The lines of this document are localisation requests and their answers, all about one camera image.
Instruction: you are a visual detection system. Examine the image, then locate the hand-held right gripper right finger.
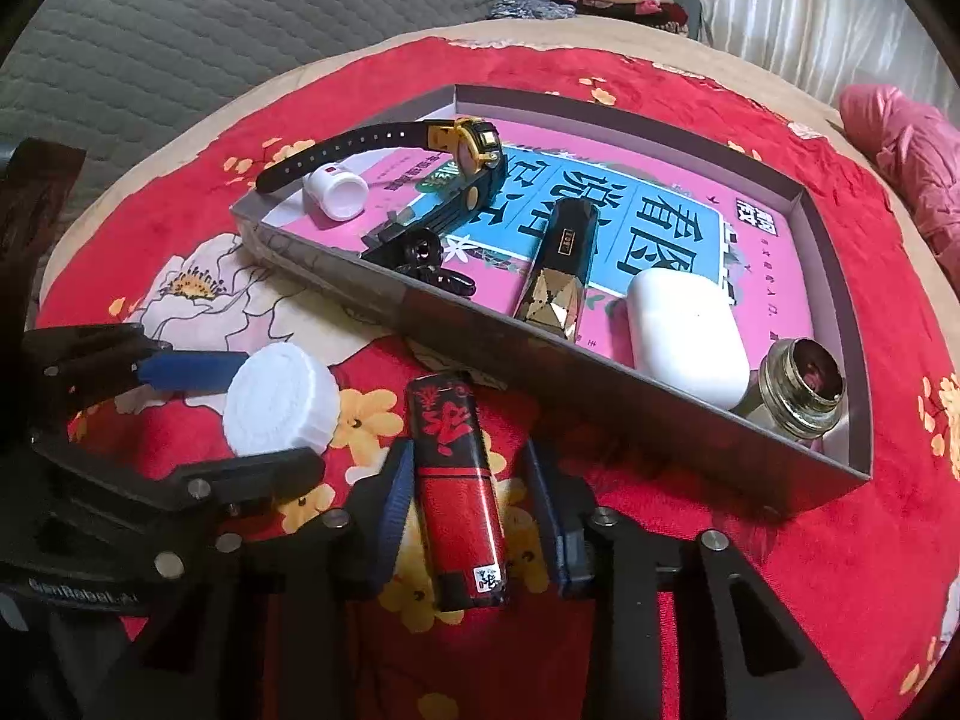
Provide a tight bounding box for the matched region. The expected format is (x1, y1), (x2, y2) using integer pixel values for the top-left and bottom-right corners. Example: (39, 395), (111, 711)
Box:
(521, 439), (863, 720)

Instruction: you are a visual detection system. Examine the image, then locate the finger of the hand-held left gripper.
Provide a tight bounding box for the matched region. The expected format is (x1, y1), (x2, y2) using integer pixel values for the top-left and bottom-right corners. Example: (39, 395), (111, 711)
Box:
(22, 322), (252, 421)
(30, 431), (327, 533)

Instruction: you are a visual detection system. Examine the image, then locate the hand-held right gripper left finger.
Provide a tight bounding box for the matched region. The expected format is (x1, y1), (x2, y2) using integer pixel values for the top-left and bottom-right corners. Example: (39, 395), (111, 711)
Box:
(247, 439), (417, 720)

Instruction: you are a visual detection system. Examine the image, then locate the red and black lighter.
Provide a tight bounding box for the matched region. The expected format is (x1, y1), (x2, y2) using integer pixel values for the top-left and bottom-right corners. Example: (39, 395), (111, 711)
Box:
(405, 373), (511, 612)

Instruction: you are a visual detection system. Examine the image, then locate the white ribbed bottle cap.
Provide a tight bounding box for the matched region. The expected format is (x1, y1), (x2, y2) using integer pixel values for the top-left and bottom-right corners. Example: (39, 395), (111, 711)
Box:
(225, 343), (341, 457)

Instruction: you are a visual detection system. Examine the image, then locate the grey shallow cardboard box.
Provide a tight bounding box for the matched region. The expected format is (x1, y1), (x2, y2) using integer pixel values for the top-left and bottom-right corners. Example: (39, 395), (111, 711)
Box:
(229, 82), (875, 517)

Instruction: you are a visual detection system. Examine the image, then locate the white earbuds case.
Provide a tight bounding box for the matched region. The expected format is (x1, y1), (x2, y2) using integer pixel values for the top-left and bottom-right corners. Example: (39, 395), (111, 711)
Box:
(626, 270), (751, 412)

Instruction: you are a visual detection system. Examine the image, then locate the white pill bottle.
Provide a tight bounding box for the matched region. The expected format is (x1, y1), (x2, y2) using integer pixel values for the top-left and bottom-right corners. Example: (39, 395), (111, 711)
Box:
(304, 163), (370, 220)

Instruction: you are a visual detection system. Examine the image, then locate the black and gold lipstick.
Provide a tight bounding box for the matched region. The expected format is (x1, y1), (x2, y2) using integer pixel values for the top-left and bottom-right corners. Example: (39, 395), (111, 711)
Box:
(514, 199), (601, 342)

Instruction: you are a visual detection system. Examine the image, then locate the glass ink jar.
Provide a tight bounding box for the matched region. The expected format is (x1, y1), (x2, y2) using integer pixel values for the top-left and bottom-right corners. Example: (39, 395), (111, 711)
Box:
(750, 339), (848, 440)

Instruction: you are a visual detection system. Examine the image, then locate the black and yellow wristwatch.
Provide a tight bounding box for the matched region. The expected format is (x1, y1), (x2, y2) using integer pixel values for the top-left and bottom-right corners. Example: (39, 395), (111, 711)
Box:
(255, 116), (502, 263)

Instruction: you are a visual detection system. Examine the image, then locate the red floral blanket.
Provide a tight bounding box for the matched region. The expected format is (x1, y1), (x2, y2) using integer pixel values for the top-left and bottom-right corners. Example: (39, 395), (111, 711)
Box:
(37, 34), (960, 720)

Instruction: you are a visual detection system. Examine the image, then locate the dark brown cloth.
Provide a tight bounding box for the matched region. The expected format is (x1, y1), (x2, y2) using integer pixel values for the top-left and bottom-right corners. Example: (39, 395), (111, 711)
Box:
(0, 139), (87, 286)

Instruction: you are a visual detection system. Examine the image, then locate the pink and blue book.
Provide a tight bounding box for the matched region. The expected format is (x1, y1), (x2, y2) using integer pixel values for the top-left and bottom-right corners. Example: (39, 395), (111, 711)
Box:
(262, 116), (815, 361)

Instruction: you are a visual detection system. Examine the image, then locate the grey quilted headboard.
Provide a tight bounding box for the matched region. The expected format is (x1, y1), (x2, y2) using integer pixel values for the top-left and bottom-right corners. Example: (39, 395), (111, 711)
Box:
(0, 0), (545, 188)

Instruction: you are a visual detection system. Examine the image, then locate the beige bed sheet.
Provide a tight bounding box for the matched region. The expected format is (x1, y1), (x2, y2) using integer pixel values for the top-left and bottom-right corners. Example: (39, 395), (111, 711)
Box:
(30, 15), (960, 331)

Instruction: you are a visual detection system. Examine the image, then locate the blue patterned cloth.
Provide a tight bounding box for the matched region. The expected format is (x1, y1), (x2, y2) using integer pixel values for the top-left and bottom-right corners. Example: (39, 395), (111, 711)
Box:
(487, 0), (578, 22)

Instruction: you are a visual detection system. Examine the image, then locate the pink quilted duvet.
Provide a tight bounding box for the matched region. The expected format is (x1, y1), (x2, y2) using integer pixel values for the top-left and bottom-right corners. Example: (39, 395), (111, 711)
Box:
(838, 84), (960, 278)

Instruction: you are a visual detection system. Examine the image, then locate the white curtain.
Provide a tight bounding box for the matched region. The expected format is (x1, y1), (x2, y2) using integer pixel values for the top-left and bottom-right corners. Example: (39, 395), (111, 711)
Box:
(671, 0), (931, 113)

